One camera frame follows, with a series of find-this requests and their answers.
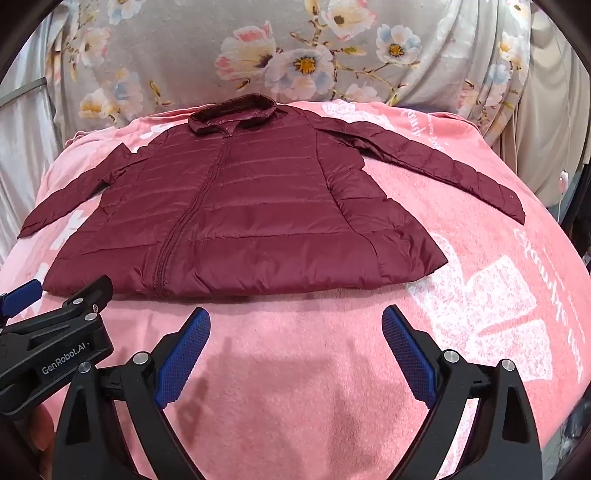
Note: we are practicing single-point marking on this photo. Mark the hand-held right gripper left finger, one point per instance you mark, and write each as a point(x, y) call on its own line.
point(183, 355)

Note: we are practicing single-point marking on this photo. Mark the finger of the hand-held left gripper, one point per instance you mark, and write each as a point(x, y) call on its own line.
point(90, 295)
point(21, 295)

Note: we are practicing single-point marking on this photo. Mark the maroon puffer jacket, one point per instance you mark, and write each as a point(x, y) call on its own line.
point(258, 203)

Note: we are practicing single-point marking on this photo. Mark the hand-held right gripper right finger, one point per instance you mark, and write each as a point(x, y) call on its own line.
point(410, 355)

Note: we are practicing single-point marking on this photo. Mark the grey floral bed sheet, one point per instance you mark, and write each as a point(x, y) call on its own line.
point(295, 50)

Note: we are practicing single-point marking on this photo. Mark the pink printed blanket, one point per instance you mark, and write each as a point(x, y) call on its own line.
point(295, 369)

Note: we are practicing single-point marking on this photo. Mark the grey satin cloth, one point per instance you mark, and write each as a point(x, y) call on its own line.
point(25, 138)

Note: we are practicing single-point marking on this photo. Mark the beige curtain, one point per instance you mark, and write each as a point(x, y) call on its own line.
point(554, 115)

